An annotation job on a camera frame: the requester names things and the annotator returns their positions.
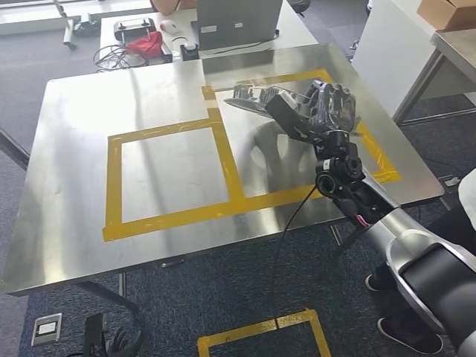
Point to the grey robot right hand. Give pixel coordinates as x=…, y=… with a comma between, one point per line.
x=333, y=106

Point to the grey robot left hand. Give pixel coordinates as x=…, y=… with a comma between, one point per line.
x=124, y=345

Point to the silver plastic hubcap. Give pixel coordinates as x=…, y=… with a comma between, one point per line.
x=241, y=102

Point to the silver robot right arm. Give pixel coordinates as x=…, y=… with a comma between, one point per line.
x=428, y=266

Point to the yellow tape workbench outline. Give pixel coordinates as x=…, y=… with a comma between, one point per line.
x=167, y=220

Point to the steel top workbench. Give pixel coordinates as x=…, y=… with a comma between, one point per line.
x=74, y=172

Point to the white office desk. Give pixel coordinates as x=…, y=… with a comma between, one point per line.
x=297, y=29

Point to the white partition panel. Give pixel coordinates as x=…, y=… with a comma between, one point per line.
x=390, y=59

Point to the open silver floor socket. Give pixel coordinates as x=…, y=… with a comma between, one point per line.
x=173, y=264

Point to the silver floor socket plate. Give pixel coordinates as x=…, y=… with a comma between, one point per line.
x=46, y=329

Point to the black round stool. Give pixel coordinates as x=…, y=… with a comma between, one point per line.
x=299, y=5

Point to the yellow tape square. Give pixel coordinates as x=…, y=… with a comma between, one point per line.
x=238, y=335

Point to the grey open laptop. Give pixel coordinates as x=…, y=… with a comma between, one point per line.
x=238, y=22

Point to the grey side table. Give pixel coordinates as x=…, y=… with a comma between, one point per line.
x=457, y=49

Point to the brown cardboard box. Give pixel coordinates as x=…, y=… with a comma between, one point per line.
x=446, y=12

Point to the person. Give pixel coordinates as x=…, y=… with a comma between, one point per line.
x=446, y=229
x=165, y=6

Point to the small black box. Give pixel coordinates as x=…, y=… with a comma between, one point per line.
x=189, y=53

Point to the white computer mouse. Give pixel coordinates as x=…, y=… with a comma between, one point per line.
x=170, y=27

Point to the dark grey metal bar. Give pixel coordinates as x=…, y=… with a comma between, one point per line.
x=14, y=150

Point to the red cloth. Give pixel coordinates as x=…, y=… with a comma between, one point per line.
x=145, y=44

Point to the black floor device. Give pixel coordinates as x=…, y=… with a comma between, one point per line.
x=87, y=24

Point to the white window ledge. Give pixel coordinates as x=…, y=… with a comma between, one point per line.
x=29, y=22

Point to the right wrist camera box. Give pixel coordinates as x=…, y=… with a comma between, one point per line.
x=286, y=111

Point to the silver metal bracket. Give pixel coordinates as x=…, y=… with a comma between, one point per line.
x=69, y=34

